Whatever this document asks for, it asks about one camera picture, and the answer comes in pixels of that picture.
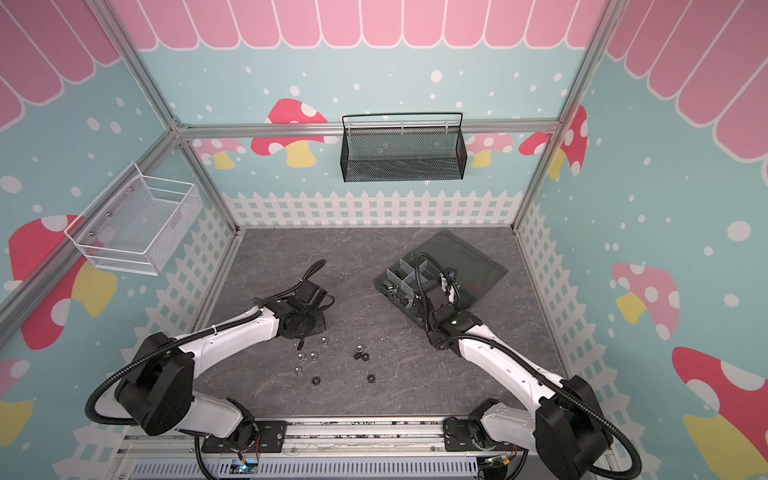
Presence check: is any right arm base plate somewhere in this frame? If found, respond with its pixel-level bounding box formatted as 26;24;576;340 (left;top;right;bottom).
442;416;496;452

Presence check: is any black wire mesh basket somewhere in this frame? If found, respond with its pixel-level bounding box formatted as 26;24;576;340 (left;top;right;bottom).
340;112;468;183

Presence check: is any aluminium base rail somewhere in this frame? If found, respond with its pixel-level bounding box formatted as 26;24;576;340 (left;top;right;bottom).
119;415;610;457

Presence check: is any dark green compartment organizer box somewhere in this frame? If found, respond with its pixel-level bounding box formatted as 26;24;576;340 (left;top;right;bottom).
373;230;507;329

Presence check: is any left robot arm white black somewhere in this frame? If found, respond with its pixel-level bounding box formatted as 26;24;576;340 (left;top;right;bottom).
84;260;334;450

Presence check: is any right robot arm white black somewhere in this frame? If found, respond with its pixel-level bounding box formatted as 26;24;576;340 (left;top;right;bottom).
414;273;642;479

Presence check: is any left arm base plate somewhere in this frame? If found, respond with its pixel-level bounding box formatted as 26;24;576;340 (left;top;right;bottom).
201;420;288;454

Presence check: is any silver washers cluster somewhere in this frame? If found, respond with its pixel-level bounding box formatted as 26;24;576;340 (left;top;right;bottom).
293;338;321;376

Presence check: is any white slotted cable duct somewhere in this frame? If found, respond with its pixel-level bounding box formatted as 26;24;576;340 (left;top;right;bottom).
128;457;481;480

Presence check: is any white wire mesh basket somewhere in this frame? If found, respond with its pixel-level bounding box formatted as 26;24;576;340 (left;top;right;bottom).
64;164;203;276

